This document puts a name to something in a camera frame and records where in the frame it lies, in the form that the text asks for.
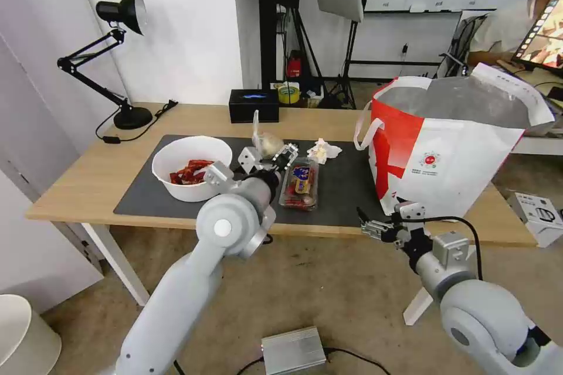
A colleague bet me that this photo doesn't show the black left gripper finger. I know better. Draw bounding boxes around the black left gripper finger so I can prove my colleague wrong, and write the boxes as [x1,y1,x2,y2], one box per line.
[281,148,305,173]
[272,142,301,166]

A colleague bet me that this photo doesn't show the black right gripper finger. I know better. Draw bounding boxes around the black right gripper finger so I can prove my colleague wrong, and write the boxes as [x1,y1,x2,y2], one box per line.
[356,206,391,231]
[361,225,396,243]

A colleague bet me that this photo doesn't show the clear plastic food bag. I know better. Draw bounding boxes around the clear plastic food bag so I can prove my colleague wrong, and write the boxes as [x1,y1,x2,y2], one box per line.
[250,110,285,161]

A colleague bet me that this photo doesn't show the white red takeout bag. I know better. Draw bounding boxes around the white red takeout bag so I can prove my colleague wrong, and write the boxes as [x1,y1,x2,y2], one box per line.
[354,62,557,219]

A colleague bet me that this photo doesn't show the clear plastic fruit box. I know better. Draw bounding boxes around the clear plastic fruit box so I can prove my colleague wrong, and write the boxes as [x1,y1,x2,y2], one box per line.
[279,156,321,212]

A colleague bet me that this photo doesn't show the crumpled white tissue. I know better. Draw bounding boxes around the crumpled white tissue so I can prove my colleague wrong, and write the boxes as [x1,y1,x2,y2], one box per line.
[306,137,344,166]

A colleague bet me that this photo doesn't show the black desk mat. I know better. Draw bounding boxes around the black desk mat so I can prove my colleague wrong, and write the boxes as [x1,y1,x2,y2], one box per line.
[113,134,398,228]

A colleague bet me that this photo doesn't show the black tissue box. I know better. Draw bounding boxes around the black tissue box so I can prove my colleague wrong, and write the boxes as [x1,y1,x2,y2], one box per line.
[228,88,282,124]

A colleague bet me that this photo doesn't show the yellow tape roll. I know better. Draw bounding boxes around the yellow tape roll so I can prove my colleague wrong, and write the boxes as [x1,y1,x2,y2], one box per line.
[277,82,301,105]

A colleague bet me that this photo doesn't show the white table leg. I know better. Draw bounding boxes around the white table leg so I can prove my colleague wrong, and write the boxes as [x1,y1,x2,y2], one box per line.
[80,222,151,306]
[402,288,435,327]

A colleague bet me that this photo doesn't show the white paper bowl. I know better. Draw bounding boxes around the white paper bowl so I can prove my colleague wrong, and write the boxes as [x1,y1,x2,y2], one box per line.
[151,136,233,203]

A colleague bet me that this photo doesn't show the red snack wrappers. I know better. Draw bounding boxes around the red snack wrappers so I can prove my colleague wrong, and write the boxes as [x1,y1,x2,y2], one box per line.
[169,158,215,186]

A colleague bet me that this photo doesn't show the red canister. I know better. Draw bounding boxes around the red canister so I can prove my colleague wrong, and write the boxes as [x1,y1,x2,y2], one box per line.
[286,50,305,80]

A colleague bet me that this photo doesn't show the black light stand tripod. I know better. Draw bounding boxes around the black light stand tripod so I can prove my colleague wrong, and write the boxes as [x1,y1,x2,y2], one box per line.
[290,5,359,110]

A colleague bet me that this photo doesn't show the white cardboard box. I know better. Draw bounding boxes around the white cardboard box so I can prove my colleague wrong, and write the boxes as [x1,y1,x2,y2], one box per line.
[509,192,563,249]

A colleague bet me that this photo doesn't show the silver power supply box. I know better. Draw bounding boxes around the silver power supply box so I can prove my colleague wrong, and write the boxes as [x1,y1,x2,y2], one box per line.
[260,325,327,375]

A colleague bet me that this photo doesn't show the black desk lamp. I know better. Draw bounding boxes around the black desk lamp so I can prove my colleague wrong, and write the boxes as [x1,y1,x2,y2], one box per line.
[56,0,154,131]

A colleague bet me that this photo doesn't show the person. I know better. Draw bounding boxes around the person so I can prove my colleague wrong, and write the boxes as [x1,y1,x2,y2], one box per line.
[466,0,563,69]

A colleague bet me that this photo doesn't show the computer monitor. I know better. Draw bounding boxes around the computer monitor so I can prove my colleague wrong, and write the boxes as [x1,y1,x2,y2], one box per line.
[510,0,563,72]

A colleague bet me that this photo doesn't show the white waste bin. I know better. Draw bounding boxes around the white waste bin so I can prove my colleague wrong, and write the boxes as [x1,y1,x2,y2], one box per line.
[0,294,63,375]

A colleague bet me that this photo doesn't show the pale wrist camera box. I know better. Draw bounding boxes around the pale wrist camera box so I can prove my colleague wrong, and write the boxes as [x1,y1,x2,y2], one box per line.
[394,200,428,223]
[238,146,259,175]

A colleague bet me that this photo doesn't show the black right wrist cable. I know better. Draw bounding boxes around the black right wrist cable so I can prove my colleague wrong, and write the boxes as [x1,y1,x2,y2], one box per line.
[423,215,486,282]

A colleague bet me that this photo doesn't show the black floor cable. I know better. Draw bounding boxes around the black floor cable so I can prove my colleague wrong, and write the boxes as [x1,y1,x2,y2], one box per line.
[236,346,380,375]

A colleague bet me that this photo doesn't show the black metal rack frame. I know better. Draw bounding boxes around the black metal rack frame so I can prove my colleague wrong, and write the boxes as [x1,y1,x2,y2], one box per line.
[256,0,305,91]

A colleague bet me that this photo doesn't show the black lamp power cable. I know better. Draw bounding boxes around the black lamp power cable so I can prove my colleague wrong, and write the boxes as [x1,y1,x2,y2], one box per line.
[95,100,178,145]

